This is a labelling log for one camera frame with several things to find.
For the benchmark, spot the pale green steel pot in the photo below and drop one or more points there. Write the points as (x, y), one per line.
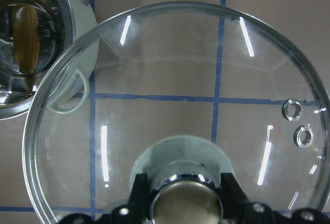
(60, 23)

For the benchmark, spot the glass pot lid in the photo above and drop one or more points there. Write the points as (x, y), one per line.
(183, 92)

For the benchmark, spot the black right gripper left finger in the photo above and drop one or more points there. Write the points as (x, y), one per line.
(133, 210)

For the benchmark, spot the yellow corn cob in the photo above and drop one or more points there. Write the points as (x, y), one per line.
(25, 37)

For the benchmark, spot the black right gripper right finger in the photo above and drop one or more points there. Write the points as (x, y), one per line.
(236, 205)

